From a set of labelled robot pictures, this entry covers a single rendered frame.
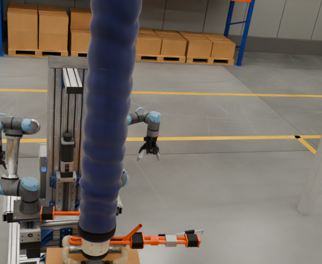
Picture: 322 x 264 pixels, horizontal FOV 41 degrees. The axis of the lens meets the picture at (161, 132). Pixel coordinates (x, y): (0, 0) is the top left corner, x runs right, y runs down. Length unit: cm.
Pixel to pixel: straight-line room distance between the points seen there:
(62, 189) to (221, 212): 245
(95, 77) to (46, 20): 736
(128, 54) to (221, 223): 325
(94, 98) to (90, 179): 46
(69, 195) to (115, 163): 99
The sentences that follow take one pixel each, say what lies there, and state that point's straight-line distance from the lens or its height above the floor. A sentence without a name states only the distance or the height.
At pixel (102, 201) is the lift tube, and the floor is 155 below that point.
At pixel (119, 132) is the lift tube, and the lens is 221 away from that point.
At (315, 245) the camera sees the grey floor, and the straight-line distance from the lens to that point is 517.
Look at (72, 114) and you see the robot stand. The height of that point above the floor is 170.
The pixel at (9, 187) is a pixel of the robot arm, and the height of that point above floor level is 123.
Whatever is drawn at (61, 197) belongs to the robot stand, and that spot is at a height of 108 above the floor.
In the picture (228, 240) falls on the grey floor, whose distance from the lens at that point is 481.
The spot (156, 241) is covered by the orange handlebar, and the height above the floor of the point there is 119.
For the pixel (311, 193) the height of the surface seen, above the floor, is 32.
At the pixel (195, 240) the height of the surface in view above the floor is 120.
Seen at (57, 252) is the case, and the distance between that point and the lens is 300.
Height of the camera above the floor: 297
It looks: 26 degrees down
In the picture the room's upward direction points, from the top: 8 degrees clockwise
